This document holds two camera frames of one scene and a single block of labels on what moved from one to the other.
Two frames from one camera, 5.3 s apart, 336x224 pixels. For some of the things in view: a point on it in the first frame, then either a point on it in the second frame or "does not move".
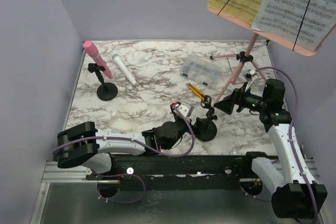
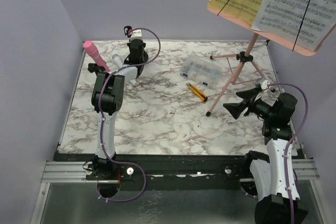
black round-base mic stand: x=205 y=129 → x=137 y=54
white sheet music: x=284 y=3 does not move
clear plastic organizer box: x=200 y=72 does not move
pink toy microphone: x=92 y=49 does not move
